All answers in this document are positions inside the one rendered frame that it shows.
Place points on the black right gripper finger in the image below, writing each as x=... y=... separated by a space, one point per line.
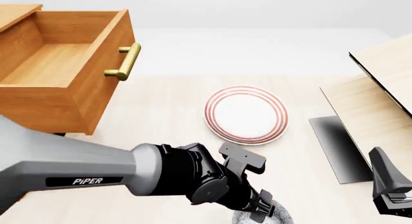
x=384 y=168

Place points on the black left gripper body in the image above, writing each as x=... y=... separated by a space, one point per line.
x=261 y=202

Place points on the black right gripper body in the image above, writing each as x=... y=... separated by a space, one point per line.
x=394 y=207

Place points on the grey patterned bowl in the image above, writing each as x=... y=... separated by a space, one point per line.
x=280 y=213

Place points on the silver-grey and black left robot arm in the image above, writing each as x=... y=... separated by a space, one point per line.
x=96 y=166

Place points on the wooden cabinet drawer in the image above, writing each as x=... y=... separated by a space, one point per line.
x=48 y=62

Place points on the wooden cabinet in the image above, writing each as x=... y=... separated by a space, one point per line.
x=16 y=15

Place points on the white plate with red rings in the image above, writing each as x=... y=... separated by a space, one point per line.
x=246 y=115

